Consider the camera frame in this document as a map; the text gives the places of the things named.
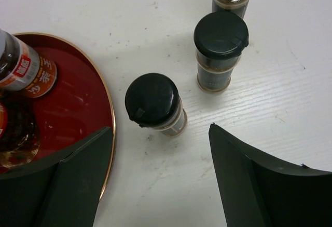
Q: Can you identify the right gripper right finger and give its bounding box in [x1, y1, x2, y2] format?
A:
[209, 124, 331, 226]

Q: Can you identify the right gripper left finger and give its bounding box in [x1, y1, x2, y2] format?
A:
[1, 127, 113, 226]

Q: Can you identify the red lid sauce jar back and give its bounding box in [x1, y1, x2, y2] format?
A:
[1, 101, 40, 169]

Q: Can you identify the white lid sauce jar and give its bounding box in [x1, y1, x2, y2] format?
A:
[1, 30, 58, 98]

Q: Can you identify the red round tray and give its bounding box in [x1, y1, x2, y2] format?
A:
[15, 32, 116, 192]

